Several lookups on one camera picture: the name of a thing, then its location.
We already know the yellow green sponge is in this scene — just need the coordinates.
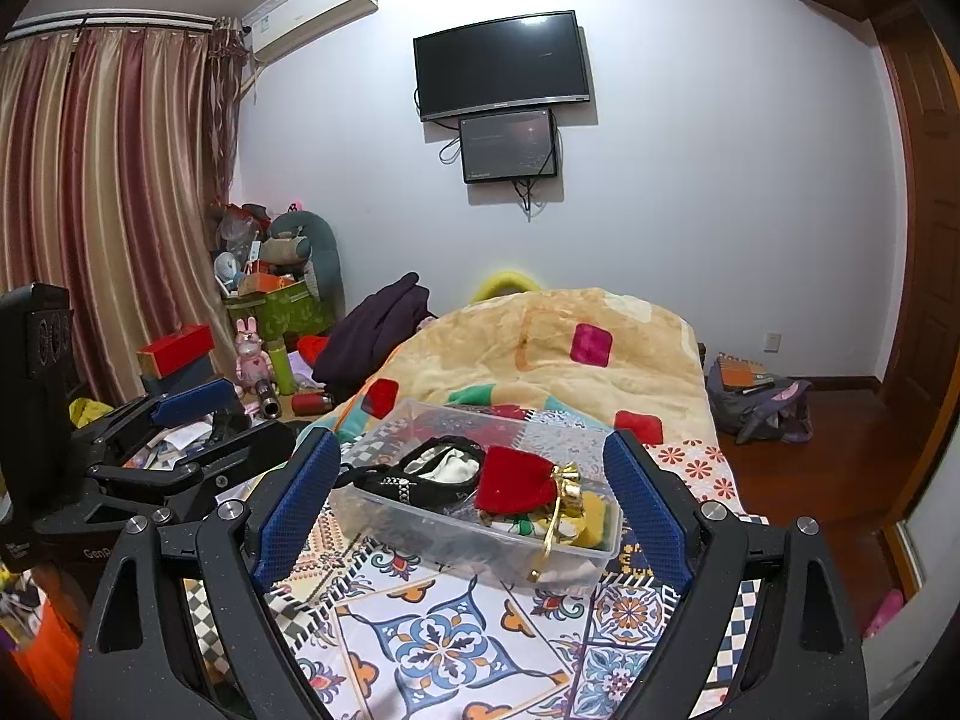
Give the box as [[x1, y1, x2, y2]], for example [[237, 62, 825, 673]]
[[573, 491, 608, 550]]

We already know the clear plastic storage box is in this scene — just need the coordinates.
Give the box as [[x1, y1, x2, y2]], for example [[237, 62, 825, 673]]
[[331, 400, 623, 592]]

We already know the red velvet pouch gold ribbon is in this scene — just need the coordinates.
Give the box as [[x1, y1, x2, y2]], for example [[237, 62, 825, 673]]
[[475, 445, 583, 582]]

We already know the pink bunny plush toy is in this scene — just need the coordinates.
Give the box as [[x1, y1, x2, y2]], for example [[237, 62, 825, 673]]
[[235, 317, 274, 392]]

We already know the green cylinder bottle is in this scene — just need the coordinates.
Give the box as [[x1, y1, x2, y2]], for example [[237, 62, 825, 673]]
[[265, 338, 298, 397]]

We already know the red box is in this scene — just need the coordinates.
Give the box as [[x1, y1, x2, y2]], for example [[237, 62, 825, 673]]
[[137, 323, 215, 379]]

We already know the red can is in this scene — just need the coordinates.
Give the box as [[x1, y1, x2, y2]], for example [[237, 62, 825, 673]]
[[290, 392, 334, 416]]

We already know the green cardboard box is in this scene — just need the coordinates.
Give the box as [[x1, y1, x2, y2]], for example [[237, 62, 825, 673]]
[[224, 281, 335, 341]]

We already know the white wardrobe sliding door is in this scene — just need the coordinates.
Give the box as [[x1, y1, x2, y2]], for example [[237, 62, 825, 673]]
[[862, 429, 958, 718]]

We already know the grey green plush toy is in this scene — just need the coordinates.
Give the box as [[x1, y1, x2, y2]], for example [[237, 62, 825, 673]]
[[259, 210, 343, 302]]

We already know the dark purple clothing pile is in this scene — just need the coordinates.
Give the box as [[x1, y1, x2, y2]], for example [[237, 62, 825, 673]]
[[313, 271, 433, 403]]

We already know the patterned patchwork bedsheet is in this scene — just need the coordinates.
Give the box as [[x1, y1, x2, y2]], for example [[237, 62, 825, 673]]
[[179, 403, 775, 720]]

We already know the purple backpack on floor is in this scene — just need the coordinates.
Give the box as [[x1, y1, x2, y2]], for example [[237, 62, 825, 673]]
[[706, 355, 814, 445]]

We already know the striped brown curtain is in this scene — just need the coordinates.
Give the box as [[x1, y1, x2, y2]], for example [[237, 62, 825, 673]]
[[2, 20, 245, 403]]

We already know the brown wooden door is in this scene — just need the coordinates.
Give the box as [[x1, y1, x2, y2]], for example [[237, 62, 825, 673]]
[[872, 7, 960, 467]]

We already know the yellow curved headboard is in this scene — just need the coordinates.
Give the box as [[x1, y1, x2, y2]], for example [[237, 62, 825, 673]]
[[472, 270, 542, 302]]

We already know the beige fleece blanket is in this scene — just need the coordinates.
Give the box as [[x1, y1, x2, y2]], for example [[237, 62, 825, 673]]
[[316, 288, 716, 444]]

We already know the white air conditioner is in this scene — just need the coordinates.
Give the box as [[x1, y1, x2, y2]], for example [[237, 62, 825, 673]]
[[245, 0, 379, 67]]

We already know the white wall socket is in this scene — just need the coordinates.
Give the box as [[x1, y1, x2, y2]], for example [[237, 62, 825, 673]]
[[763, 333, 781, 353]]

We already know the small wall monitor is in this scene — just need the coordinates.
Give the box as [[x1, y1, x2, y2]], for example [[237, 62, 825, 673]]
[[459, 109, 558, 184]]

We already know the large wall television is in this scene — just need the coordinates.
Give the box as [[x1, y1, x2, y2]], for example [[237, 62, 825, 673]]
[[413, 10, 590, 121]]

